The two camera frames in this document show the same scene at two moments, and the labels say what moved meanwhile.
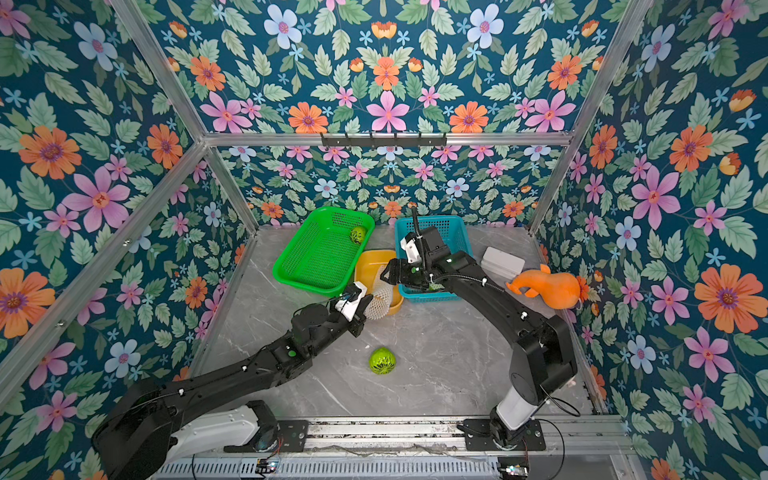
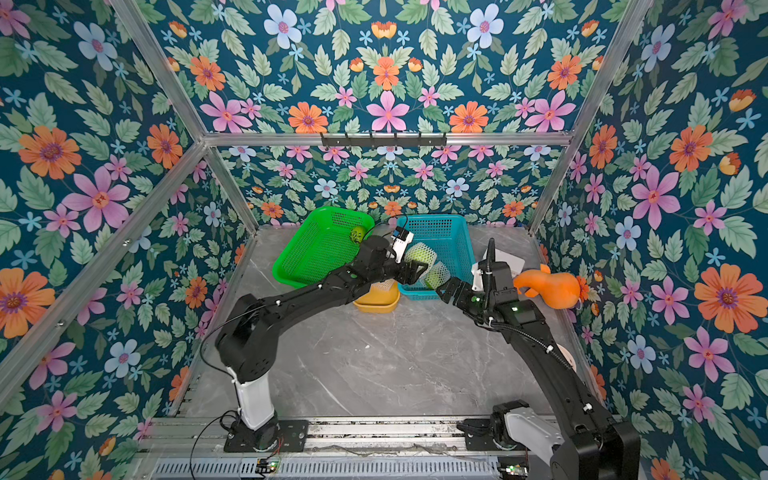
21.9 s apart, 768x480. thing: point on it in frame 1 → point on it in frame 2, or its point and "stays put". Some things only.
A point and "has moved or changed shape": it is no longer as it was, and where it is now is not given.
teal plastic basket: [455, 234] stays put
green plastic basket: [324, 253] stays put
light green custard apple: [382, 361] has moved or changed shape
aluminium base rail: [432, 448] stays put
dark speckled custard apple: [357, 234] stays put
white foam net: [379, 304] has moved or changed shape
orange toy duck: [555, 290] stays put
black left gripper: [354, 324] → [408, 278]
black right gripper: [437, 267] → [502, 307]
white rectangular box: [502, 263] stays put
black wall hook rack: [395, 141] stays put
